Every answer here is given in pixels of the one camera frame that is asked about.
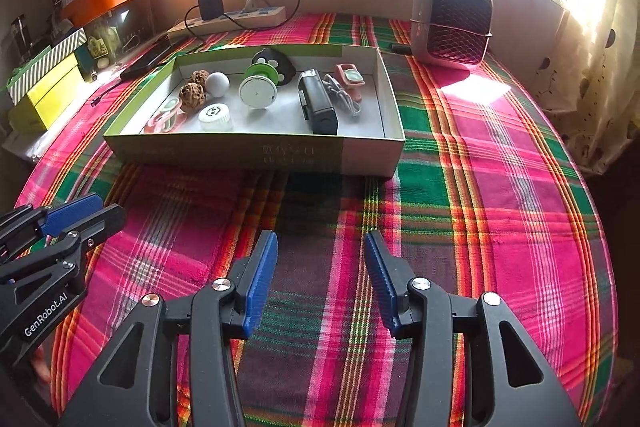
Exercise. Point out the black device with white buttons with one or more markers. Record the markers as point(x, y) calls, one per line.
point(278, 60)

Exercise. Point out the black charger adapter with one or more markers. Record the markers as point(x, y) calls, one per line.
point(210, 9)

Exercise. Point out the white power strip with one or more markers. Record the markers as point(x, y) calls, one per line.
point(260, 18)

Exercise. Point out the cream spotted curtain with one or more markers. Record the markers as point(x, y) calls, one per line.
point(590, 90)

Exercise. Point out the black rectangular device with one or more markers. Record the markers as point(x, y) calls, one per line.
point(317, 107)

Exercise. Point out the green white cardboard box tray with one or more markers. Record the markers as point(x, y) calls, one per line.
point(277, 137)

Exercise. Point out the black smartphone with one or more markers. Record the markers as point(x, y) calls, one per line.
point(161, 48)

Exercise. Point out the green white spool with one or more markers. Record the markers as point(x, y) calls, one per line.
point(259, 87)

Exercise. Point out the brown walnut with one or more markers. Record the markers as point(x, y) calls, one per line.
point(200, 77)
point(192, 96)

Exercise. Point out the white round jar lid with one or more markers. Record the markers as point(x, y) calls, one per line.
point(216, 118)

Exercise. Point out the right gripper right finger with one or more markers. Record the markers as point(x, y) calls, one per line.
point(508, 381)

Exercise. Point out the pink green contact lens case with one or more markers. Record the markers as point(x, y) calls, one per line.
point(168, 118)

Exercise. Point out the plaid pink green blanket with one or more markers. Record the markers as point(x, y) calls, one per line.
point(485, 198)

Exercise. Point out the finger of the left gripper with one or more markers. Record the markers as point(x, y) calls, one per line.
point(60, 218)
point(73, 243)

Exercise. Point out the small grey space heater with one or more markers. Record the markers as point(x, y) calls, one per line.
point(451, 33)

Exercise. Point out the pink clip with white button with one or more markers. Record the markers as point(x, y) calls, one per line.
point(351, 80)

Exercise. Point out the yellow green striped box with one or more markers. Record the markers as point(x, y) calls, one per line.
point(42, 89)

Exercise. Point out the white round ball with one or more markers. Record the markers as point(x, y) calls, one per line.
point(217, 84)

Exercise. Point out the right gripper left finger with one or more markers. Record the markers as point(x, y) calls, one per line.
point(133, 381)

